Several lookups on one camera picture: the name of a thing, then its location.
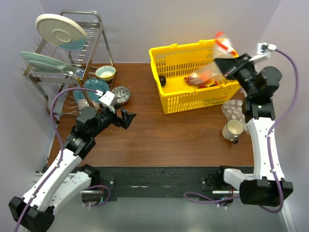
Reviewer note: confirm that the teal patterned bowl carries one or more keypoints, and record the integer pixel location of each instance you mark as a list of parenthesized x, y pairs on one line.
[(106, 73)]

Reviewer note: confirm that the red grape bunch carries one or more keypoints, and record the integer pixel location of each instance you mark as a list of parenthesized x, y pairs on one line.
[(195, 81)]

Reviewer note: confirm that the patterned cup in rack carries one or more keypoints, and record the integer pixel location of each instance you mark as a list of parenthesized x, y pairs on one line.
[(82, 104)]

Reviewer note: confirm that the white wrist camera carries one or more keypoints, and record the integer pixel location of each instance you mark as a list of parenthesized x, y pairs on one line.
[(108, 99), (263, 52)]

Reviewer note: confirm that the yellow plastic basket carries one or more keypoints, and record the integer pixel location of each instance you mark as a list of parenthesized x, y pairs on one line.
[(174, 66)]

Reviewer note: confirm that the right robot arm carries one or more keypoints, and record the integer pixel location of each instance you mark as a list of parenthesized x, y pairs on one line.
[(263, 135)]

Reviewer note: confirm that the cream ceramic mug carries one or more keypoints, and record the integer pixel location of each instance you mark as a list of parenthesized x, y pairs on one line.
[(232, 130)]

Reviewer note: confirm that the pale green plate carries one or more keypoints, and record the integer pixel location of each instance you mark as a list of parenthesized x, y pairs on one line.
[(44, 62)]

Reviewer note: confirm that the aluminium rail frame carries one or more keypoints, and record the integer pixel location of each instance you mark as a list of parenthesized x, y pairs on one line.
[(97, 198)]

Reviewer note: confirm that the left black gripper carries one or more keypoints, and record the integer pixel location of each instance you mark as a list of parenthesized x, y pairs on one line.
[(127, 118)]

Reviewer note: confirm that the metal dish rack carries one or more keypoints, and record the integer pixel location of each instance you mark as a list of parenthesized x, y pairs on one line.
[(65, 57)]

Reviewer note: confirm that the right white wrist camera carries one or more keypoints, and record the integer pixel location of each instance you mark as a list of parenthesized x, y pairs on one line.
[(263, 52)]

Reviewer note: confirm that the polka dot plastic bag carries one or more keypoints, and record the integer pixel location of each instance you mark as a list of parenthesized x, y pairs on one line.
[(232, 109)]

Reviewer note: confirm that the orange fruit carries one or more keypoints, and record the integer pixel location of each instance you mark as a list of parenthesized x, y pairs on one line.
[(205, 76)]

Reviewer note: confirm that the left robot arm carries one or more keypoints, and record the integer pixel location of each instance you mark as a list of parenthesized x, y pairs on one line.
[(37, 208)]

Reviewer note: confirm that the white and blue plate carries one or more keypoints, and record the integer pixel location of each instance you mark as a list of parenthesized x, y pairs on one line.
[(61, 32)]

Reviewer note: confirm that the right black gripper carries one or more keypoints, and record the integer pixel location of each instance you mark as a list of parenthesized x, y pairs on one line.
[(231, 66)]

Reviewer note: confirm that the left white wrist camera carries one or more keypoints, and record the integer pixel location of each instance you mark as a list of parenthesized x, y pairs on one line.
[(108, 99)]

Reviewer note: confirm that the blue patterned small dish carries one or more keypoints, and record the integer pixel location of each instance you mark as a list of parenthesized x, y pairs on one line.
[(80, 72)]

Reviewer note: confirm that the clear zip top bag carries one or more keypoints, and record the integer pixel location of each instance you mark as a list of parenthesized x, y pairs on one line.
[(221, 49)]

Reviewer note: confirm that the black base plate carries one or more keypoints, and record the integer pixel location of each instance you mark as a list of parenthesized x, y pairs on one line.
[(158, 182)]

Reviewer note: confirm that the dark floral bowl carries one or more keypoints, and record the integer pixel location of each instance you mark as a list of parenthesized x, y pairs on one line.
[(122, 93)]

